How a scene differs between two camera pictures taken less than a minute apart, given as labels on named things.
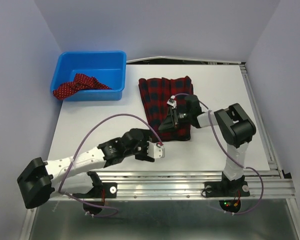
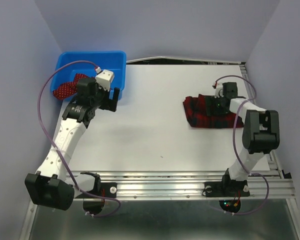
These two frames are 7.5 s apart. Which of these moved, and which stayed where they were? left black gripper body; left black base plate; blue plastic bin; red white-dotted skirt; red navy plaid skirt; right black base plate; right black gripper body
Moved: left black gripper body; right black gripper body; red navy plaid skirt
Stayed: red white-dotted skirt; blue plastic bin; right black base plate; left black base plate
